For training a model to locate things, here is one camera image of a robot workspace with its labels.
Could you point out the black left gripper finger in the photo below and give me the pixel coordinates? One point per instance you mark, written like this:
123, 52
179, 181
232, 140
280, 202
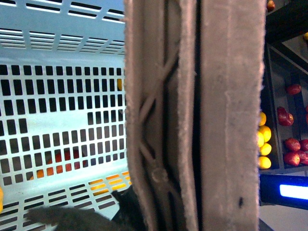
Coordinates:
128, 218

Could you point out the light blue plastic basket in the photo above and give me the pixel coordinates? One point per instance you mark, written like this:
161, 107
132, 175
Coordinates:
62, 107

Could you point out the black fruit display shelf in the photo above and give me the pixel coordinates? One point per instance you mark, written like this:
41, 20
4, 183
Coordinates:
284, 97

